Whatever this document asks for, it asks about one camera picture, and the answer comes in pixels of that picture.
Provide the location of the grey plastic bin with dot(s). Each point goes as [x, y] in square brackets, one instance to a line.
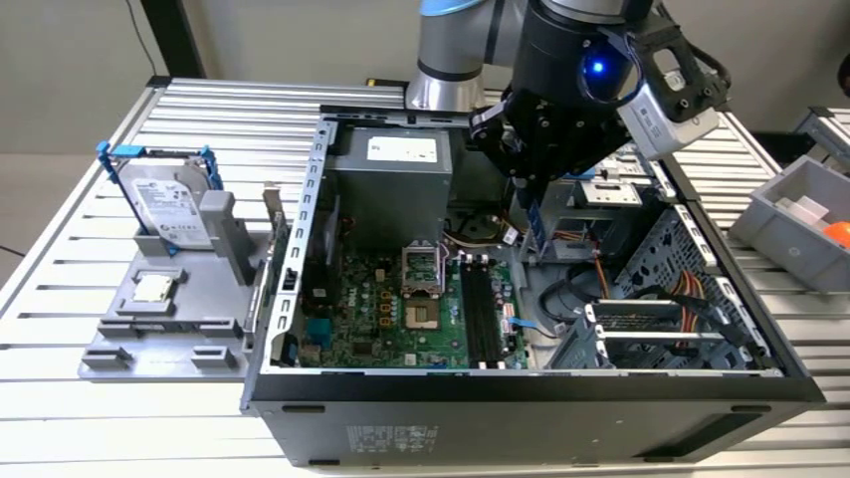
[783, 249]

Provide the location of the grey power supply unit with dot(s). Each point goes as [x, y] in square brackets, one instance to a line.
[391, 199]

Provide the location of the seated person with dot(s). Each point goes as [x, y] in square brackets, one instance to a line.
[845, 82]

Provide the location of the black case fan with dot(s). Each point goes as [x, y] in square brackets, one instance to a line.
[323, 249]

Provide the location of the black metal frame post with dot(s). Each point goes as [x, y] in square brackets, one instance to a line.
[176, 37]

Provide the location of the RAM memory stick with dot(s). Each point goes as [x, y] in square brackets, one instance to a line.
[536, 224]

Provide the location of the grey plastic parts rack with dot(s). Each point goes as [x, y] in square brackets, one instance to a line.
[206, 299]

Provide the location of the green graphics card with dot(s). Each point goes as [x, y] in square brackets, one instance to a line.
[280, 234]

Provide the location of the small white box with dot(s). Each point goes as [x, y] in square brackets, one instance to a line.
[799, 209]

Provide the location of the silver CPU chip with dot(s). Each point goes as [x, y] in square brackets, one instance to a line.
[154, 290]

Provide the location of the hard disk in blue carrier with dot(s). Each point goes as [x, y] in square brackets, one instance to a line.
[166, 209]

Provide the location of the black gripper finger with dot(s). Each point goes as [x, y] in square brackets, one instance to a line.
[578, 134]
[511, 134]

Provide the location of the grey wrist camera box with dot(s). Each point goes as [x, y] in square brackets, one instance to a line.
[667, 127]

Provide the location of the black camera mounting bracket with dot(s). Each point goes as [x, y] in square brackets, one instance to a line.
[663, 35]

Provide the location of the grey hard disk bay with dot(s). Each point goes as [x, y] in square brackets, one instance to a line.
[631, 310]

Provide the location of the aluminium side rack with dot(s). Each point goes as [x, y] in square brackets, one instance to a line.
[830, 124]

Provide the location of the orange ball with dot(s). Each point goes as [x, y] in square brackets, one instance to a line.
[839, 233]

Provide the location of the black open PC case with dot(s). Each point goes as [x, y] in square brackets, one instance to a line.
[464, 428]

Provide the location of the black square chipset chip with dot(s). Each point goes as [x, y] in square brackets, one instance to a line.
[362, 347]

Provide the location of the black RAM slot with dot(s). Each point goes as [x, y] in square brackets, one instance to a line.
[475, 313]
[467, 313]
[486, 313]

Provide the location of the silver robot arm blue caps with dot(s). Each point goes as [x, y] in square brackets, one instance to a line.
[451, 55]

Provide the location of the green Dell motherboard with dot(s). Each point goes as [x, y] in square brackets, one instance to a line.
[431, 343]

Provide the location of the teal port connector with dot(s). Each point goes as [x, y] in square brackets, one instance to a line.
[319, 332]

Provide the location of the CPU socket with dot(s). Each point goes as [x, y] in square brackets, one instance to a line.
[422, 313]

